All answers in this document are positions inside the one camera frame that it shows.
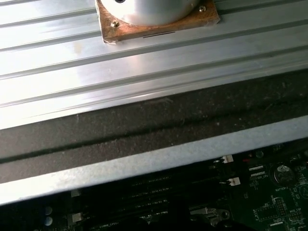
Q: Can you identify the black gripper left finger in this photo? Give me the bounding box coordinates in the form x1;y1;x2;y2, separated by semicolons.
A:
134;192;180;231

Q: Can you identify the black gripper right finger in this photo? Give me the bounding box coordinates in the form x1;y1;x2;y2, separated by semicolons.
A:
179;192;231;231

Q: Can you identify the CPU socket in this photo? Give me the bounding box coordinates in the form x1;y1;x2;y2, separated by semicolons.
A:
187;205;231;228

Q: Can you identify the green motherboard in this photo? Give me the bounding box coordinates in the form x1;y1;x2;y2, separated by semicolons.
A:
36;144;308;231

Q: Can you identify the open black PC case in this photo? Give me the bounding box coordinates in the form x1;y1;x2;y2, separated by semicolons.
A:
0;69;308;231

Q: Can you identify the round coin battery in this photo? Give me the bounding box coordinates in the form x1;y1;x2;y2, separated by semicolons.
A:
269;163;295;189

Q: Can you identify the square brown base plate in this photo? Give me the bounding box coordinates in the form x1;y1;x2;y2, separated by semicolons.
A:
96;0;221;44

